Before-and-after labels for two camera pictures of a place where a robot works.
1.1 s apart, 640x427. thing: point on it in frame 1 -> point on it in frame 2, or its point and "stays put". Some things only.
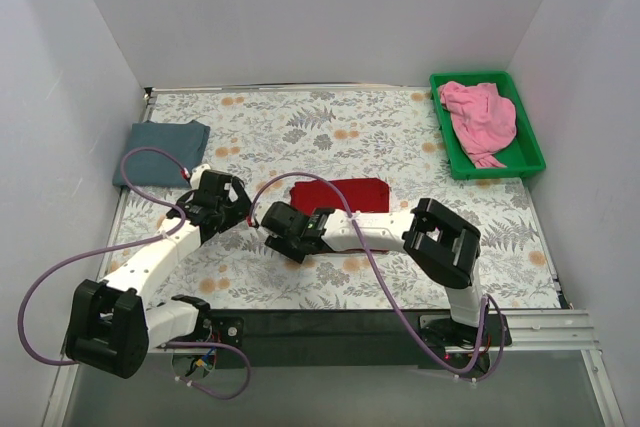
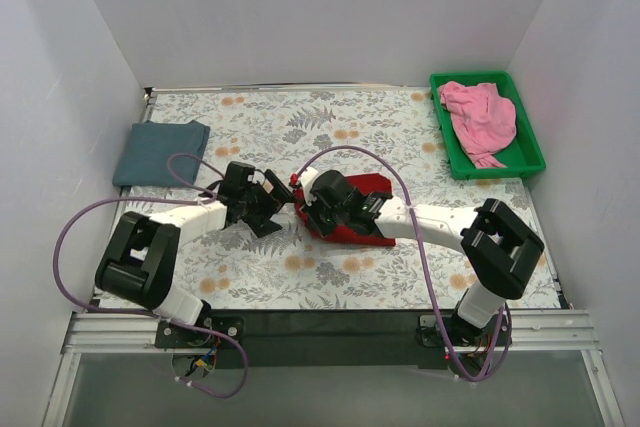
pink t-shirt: (484, 120) stays put
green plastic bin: (522, 155) stays put
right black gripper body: (279, 229) -> (310, 212)
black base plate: (372, 339) stays put
